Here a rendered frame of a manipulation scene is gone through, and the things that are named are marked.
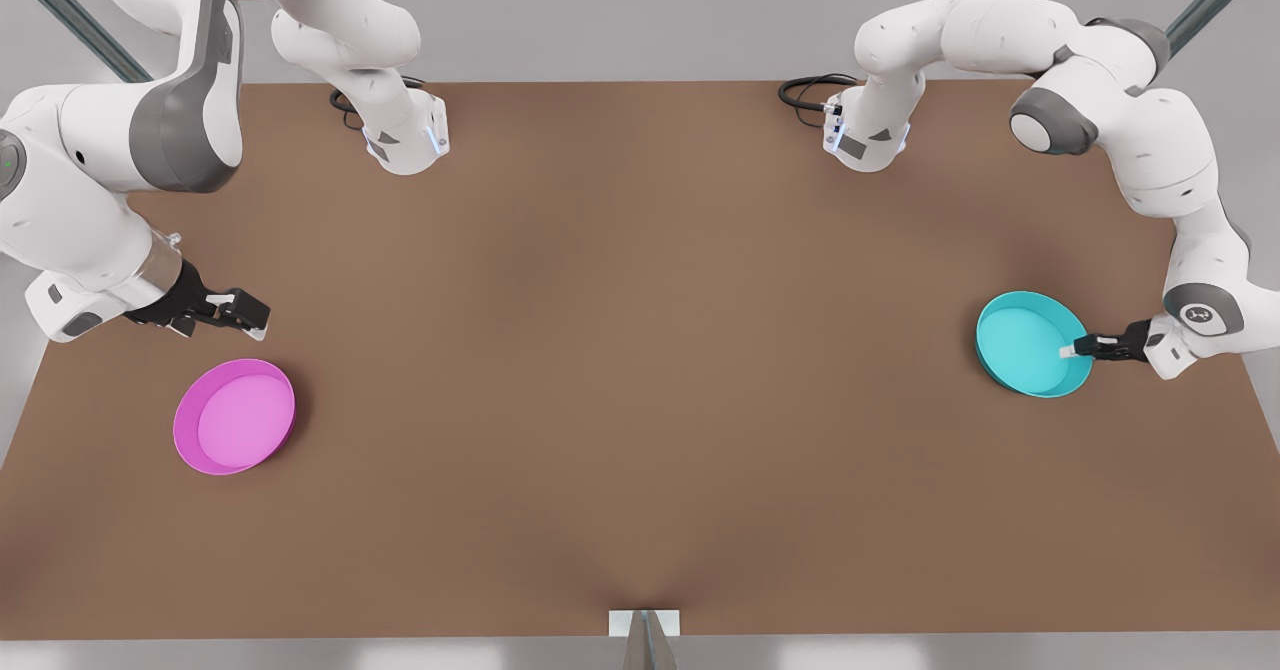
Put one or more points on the pink plate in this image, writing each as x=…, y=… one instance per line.
x=234, y=416

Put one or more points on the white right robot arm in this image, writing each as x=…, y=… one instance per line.
x=90, y=150

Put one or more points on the silver frame post with foot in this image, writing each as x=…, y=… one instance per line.
x=646, y=640

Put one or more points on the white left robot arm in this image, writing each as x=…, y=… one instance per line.
x=1150, y=130

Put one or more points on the blue plate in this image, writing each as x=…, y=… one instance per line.
x=1030, y=344

